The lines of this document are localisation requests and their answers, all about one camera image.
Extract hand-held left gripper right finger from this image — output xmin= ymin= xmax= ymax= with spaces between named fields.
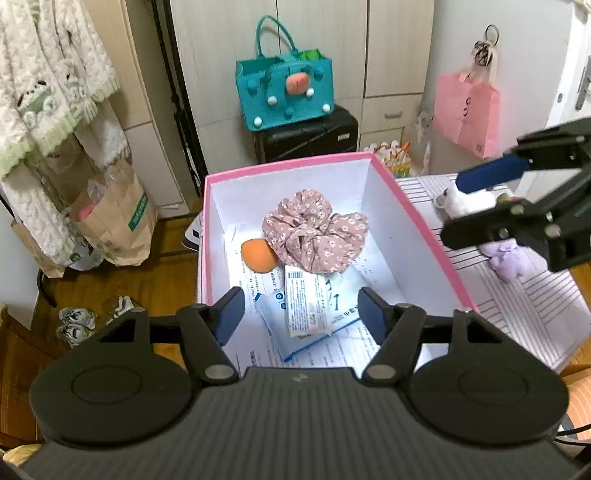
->
xmin=358 ymin=286 xmax=504 ymax=387

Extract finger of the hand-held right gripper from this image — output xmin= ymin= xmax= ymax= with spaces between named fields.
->
xmin=438 ymin=166 xmax=591 ymax=273
xmin=455 ymin=117 xmax=591 ymax=195

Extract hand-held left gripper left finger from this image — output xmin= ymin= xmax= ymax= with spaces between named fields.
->
xmin=95 ymin=286 xmax=245 ymax=384

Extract white plush toy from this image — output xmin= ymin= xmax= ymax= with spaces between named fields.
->
xmin=433 ymin=186 xmax=498 ymax=219

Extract purple plush toy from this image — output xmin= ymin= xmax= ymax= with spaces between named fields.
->
xmin=479 ymin=239 xmax=531 ymax=283

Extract blue white wipes pack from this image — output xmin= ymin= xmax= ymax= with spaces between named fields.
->
xmin=256 ymin=265 xmax=384 ymax=363

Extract white tissue pack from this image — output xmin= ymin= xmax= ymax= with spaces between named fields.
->
xmin=284 ymin=264 xmax=335 ymax=340

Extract orange makeup sponge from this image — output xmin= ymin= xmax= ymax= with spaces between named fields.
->
xmin=240 ymin=239 xmax=279 ymax=274

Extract pink cardboard box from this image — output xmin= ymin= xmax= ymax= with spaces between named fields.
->
xmin=198 ymin=151 xmax=481 ymax=370

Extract pink floral scrunchie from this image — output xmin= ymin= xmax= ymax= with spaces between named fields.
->
xmin=262 ymin=188 xmax=369 ymax=274

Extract printed paper sheet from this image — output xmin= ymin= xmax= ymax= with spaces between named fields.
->
xmin=226 ymin=224 xmax=444 ymax=370

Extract pink tote bag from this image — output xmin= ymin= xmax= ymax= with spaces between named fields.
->
xmin=434 ymin=69 xmax=502 ymax=160

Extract hanging clear plastic bag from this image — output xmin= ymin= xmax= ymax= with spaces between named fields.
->
xmin=416 ymin=111 xmax=435 ymax=176

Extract colourful snack bag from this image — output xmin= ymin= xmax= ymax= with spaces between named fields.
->
xmin=372 ymin=141 xmax=414 ymax=178

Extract white door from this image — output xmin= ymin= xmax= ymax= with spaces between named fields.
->
xmin=517 ymin=0 xmax=591 ymax=195

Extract large brown paper bag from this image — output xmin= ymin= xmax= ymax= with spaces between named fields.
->
xmin=69 ymin=159 xmax=158 ymax=267

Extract white printed plastic bag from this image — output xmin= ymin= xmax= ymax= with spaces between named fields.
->
xmin=62 ymin=231 xmax=105 ymax=272

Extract light wood wardrobe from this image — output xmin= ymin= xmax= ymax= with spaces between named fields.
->
xmin=166 ymin=0 xmax=437 ymax=204

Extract black suitcase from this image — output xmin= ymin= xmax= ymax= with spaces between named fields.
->
xmin=252 ymin=105 xmax=360 ymax=164

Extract black clothes rack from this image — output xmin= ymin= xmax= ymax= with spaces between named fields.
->
xmin=37 ymin=268 xmax=58 ymax=308

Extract small brown paper bag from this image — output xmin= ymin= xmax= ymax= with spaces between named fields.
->
xmin=11 ymin=219 xmax=65 ymax=278

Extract dark wooden cabinet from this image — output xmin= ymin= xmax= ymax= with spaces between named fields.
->
xmin=0 ymin=302 xmax=70 ymax=444

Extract beige tall cabinet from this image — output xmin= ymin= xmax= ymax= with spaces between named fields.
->
xmin=95 ymin=0 xmax=185 ymax=208

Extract teal felt handbag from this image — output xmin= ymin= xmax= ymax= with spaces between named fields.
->
xmin=235 ymin=15 xmax=335 ymax=132

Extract white green fluffy robe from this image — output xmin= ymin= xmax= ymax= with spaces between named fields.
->
xmin=0 ymin=0 xmax=127 ymax=259

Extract black hair tie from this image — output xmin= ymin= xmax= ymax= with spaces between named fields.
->
xmin=473 ymin=25 xmax=500 ymax=68

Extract metal door handle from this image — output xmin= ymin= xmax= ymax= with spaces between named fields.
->
xmin=575 ymin=65 xmax=591 ymax=112

